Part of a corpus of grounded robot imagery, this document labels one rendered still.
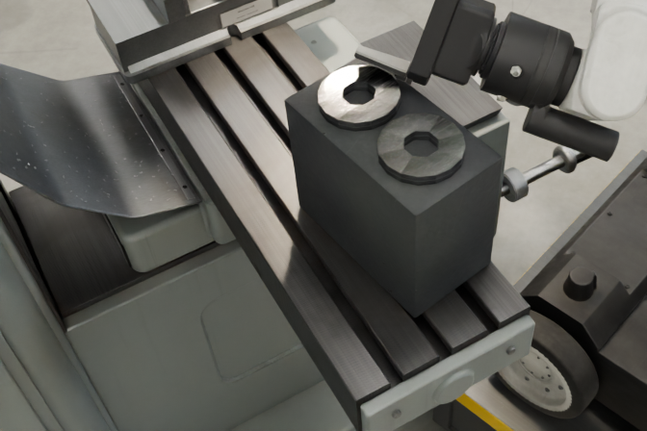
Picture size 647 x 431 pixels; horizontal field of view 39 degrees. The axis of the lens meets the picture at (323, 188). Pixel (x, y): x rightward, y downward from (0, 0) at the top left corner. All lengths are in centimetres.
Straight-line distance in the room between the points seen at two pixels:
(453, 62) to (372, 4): 197
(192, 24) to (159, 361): 55
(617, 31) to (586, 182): 150
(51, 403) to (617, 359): 85
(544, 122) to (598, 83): 7
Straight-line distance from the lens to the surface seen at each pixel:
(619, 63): 95
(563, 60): 96
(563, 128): 98
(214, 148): 122
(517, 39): 95
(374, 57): 99
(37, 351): 131
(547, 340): 143
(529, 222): 233
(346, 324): 103
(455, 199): 92
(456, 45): 96
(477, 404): 160
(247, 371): 169
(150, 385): 157
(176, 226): 131
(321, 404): 182
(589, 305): 146
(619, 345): 148
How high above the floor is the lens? 181
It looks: 49 degrees down
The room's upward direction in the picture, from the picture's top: 6 degrees counter-clockwise
